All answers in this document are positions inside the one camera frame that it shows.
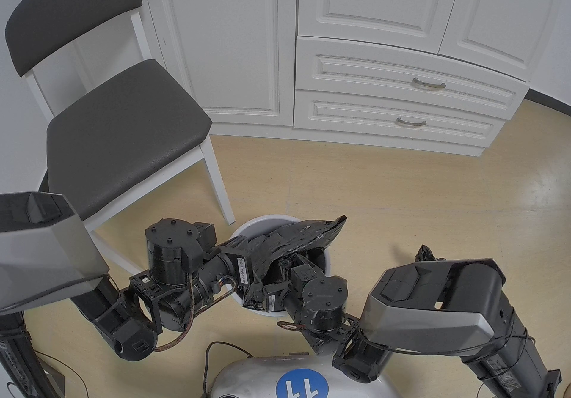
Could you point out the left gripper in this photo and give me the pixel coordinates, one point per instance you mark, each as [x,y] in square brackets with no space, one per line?
[223,271]

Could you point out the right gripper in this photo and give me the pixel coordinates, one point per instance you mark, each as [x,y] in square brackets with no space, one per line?
[294,305]

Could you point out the black plastic bag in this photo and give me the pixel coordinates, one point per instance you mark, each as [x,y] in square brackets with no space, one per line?
[303,233]

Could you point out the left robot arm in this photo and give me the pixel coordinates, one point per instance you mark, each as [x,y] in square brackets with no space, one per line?
[44,253]

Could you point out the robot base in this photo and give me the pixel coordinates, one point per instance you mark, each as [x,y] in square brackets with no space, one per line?
[250,378]

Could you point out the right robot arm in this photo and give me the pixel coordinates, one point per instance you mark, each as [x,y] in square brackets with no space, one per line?
[423,298]

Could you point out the white trash bin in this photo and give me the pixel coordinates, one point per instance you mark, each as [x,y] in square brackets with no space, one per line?
[250,226]

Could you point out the crumpled black plastic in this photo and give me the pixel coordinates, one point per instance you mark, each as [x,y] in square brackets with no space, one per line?
[426,253]

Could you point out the grey and white chair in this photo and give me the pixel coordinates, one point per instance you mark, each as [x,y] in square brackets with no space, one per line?
[125,128]

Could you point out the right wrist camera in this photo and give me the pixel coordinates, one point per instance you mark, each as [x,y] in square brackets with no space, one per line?
[303,280]

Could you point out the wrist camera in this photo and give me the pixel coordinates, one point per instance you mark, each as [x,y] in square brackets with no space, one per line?
[303,280]
[205,238]

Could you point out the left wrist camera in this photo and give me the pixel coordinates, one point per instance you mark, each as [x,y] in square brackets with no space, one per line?
[205,238]

